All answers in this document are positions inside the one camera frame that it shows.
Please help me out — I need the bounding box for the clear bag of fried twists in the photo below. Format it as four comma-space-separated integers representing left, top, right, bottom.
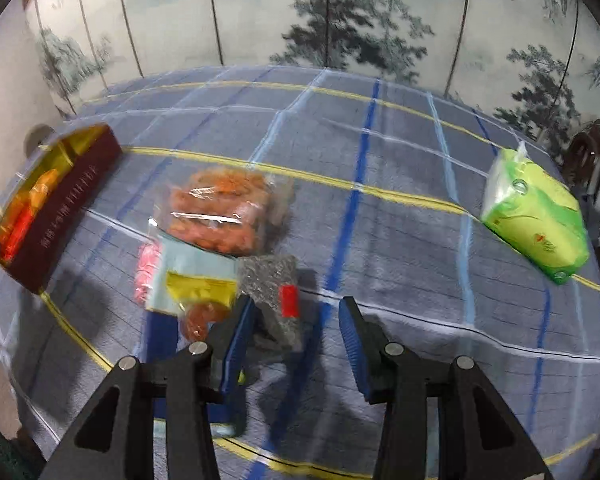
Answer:
170, 167, 276, 218
150, 207, 270, 257

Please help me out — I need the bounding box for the light blue cracker packet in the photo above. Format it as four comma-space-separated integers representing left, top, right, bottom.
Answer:
145, 237, 242, 317

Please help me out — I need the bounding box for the yellow clear snack packet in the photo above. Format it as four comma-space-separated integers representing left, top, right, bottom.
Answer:
166, 270, 239, 342

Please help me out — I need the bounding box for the red snack packet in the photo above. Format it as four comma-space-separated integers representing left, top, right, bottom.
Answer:
0, 207, 36, 263

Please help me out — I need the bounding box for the pink snack packet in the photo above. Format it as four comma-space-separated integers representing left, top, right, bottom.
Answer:
134, 242, 162, 307

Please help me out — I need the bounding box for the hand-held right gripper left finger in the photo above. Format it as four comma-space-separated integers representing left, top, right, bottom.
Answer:
40, 296, 258, 480

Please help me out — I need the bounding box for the red tin box gold inside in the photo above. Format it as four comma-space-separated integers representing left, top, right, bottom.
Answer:
0, 122, 123, 296

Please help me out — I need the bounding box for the painted folding screen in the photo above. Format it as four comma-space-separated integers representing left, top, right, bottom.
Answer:
22, 0, 600, 156

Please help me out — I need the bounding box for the blue plaid tablecloth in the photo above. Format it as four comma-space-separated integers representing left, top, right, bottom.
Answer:
0, 64, 600, 480

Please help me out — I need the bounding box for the dark wooden chair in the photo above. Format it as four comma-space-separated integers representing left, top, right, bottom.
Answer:
562, 120, 600, 246

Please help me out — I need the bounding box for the green tissue pack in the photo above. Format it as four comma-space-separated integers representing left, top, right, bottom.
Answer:
480, 142, 592, 286

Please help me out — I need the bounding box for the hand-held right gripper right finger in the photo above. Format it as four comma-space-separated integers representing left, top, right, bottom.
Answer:
338, 296, 553, 480

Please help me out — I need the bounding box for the orange snack packet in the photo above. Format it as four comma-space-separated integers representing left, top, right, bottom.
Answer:
22, 167, 63, 213

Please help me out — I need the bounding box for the silver speckled snack packet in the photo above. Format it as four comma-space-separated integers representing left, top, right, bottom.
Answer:
236, 254, 304, 352

